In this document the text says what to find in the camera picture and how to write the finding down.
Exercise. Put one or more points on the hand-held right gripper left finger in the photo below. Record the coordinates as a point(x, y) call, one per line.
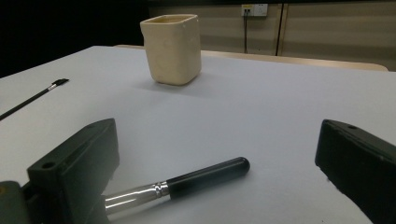
point(74, 168)

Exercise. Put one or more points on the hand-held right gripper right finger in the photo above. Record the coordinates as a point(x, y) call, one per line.
point(361, 165)

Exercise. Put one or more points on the thin black eyebrow brush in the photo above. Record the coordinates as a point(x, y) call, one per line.
point(31, 99)

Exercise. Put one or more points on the beige square cup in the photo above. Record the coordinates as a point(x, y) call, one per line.
point(172, 49)

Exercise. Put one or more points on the white table sheet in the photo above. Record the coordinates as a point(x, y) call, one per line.
point(249, 109)

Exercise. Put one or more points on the white wall socket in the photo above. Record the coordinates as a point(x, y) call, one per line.
point(255, 9)

